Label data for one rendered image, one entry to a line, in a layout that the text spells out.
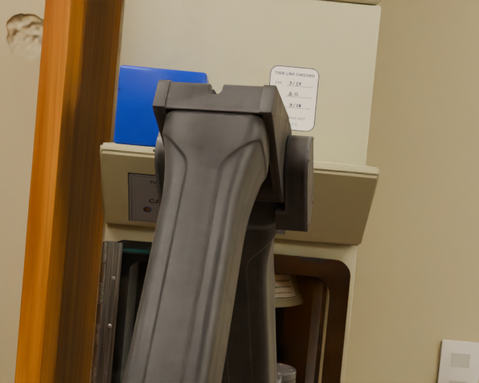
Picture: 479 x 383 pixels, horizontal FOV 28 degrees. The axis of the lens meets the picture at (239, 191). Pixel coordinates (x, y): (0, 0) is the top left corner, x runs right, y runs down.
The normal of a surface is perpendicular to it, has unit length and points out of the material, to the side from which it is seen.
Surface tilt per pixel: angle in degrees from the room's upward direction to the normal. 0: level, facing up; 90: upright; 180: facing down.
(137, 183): 135
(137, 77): 90
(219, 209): 56
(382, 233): 90
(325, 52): 90
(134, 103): 90
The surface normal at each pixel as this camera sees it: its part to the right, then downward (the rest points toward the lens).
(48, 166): 0.01, 0.05
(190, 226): -0.10, -0.52
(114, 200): -0.05, 0.74
